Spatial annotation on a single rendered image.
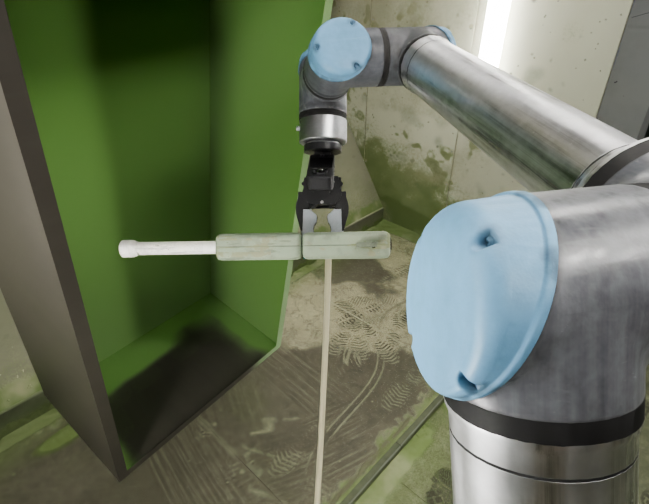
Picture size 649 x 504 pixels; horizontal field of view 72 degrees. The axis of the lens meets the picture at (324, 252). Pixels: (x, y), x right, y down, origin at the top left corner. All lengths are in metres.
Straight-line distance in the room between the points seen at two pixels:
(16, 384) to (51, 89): 1.32
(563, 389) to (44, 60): 0.98
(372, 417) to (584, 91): 1.69
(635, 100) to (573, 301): 2.14
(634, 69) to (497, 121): 1.86
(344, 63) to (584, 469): 0.60
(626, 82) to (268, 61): 1.66
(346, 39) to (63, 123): 0.62
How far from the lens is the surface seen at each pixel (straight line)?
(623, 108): 2.39
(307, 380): 2.02
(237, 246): 0.80
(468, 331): 0.25
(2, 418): 2.13
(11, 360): 2.10
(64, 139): 1.11
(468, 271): 0.24
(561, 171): 0.44
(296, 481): 1.75
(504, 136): 0.50
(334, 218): 0.83
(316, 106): 0.85
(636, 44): 2.36
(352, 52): 0.74
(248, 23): 1.15
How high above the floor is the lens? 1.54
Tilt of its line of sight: 32 degrees down
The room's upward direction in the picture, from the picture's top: straight up
